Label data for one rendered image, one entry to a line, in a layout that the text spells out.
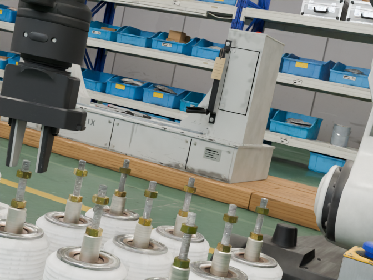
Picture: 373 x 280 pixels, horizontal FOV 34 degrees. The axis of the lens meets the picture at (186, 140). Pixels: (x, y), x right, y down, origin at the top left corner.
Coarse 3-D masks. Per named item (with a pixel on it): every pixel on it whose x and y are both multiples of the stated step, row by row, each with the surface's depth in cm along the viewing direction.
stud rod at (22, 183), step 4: (24, 160) 76; (24, 164) 76; (28, 164) 76; (24, 168) 76; (28, 168) 76; (20, 180) 76; (24, 180) 76; (20, 184) 76; (24, 184) 76; (20, 188) 76; (24, 188) 76; (20, 192) 76; (24, 192) 77; (16, 196) 76; (20, 196) 76; (16, 200) 76; (20, 200) 76; (20, 208) 77
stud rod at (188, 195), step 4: (192, 180) 92; (188, 184) 92; (192, 184) 92; (188, 192) 92; (188, 196) 92; (188, 200) 92; (184, 204) 92; (188, 204) 92; (184, 208) 92; (188, 208) 92
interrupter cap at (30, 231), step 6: (0, 222) 78; (24, 222) 80; (0, 228) 77; (24, 228) 78; (30, 228) 79; (36, 228) 79; (0, 234) 73; (6, 234) 73; (12, 234) 74; (18, 234) 75; (24, 234) 75; (30, 234) 76; (36, 234) 76; (42, 234) 77
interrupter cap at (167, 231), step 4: (156, 228) 93; (160, 228) 93; (164, 228) 94; (168, 228) 94; (172, 228) 95; (160, 232) 91; (164, 232) 92; (168, 232) 92; (172, 232) 94; (196, 232) 95; (164, 236) 90; (168, 236) 90; (172, 236) 90; (176, 236) 90; (192, 236) 93; (196, 236) 93; (200, 236) 94; (176, 240) 89; (180, 240) 89; (192, 240) 90; (196, 240) 90; (200, 240) 91
